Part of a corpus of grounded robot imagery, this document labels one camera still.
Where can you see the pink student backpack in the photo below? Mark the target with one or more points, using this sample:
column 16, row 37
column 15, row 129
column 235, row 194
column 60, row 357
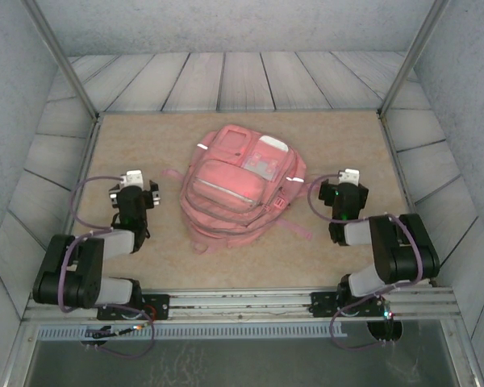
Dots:
column 226, row 193

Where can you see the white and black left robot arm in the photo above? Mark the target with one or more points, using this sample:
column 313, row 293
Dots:
column 80, row 266

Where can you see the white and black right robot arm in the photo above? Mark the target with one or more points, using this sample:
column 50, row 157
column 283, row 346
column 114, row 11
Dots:
column 403, row 250

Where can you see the grey metal panel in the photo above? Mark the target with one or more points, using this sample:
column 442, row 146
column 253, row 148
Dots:
column 242, row 363

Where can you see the aluminium table edge rail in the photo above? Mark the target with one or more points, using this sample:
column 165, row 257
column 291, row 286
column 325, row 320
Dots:
column 89, row 149
column 399, row 169

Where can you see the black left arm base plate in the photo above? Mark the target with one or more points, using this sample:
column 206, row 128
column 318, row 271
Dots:
column 157, row 306

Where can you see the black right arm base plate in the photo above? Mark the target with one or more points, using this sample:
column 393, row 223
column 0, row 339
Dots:
column 322, row 304

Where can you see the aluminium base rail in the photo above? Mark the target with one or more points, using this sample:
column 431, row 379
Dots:
column 246, row 302

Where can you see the aluminium frame post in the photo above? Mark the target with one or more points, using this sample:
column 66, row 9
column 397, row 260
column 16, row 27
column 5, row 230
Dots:
column 411, row 52
column 60, row 60

